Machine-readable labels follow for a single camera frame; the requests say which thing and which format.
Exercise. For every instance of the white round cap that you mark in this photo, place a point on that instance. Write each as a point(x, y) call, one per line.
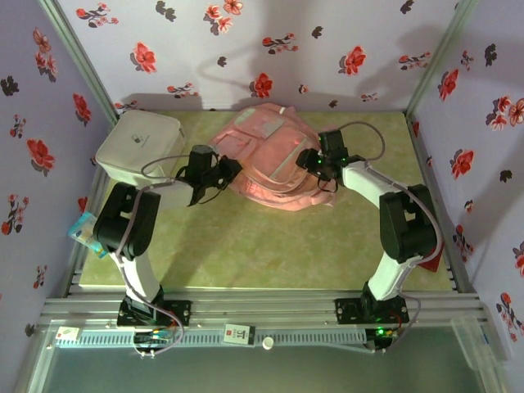
point(268, 343)

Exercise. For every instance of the white storage box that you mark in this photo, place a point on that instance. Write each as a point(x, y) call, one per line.
point(139, 139)

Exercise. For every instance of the small electronics board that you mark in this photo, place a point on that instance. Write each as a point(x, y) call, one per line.
point(151, 336)
point(382, 333)

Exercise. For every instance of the small red booklet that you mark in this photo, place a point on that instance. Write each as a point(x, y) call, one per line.
point(432, 264)

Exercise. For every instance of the white tag with red mark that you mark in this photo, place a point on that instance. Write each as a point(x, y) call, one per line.
point(67, 335)

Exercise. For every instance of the pink school backpack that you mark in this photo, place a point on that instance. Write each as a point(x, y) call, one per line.
point(266, 163)

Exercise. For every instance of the light blue tissue pack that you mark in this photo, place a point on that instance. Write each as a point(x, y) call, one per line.
point(82, 233)

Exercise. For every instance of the aluminium corner post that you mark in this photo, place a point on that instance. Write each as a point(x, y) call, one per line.
point(442, 57)
point(78, 57)

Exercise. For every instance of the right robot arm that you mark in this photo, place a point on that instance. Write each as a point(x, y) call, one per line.
point(405, 229)

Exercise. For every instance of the white printed label card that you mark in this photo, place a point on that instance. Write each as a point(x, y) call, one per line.
point(239, 333)

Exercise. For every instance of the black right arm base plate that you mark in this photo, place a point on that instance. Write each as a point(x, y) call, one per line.
point(348, 311)

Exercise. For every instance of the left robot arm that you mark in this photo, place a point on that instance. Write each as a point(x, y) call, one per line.
point(123, 221)

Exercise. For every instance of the aluminium frame rail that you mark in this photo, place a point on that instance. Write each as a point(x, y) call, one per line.
point(262, 307)

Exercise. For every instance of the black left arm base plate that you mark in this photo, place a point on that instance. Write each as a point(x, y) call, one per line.
point(180, 313)

